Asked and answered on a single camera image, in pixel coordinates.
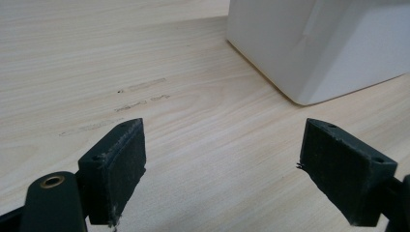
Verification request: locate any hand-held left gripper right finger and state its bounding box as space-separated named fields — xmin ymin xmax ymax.
xmin=296 ymin=117 xmax=399 ymax=227

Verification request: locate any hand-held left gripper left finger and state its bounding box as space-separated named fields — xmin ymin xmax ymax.
xmin=77 ymin=117 xmax=148 ymax=227

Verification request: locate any white plastic storage box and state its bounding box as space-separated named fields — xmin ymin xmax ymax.
xmin=226 ymin=0 xmax=410 ymax=106

